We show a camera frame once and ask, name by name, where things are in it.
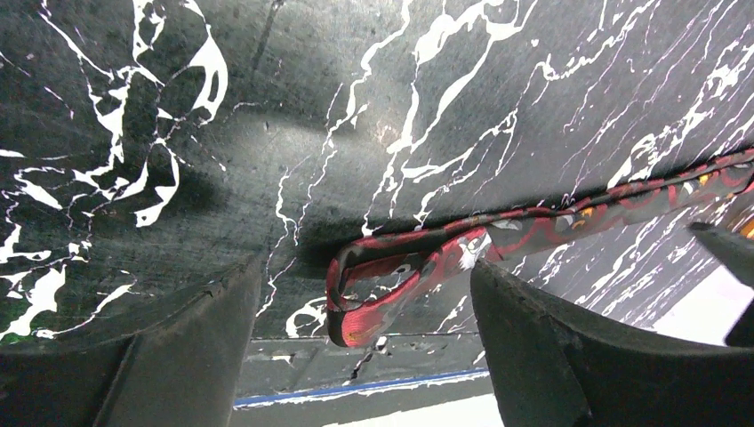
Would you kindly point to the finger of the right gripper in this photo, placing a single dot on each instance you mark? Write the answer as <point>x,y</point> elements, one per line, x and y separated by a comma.
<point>735,252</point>

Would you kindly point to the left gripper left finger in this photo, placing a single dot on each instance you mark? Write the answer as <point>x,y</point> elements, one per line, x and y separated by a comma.
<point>175,361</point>

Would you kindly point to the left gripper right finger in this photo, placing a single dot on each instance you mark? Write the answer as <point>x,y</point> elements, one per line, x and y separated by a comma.
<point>554,363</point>

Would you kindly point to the red patterned tie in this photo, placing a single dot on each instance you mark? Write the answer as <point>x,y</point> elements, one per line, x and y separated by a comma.
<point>370,281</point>

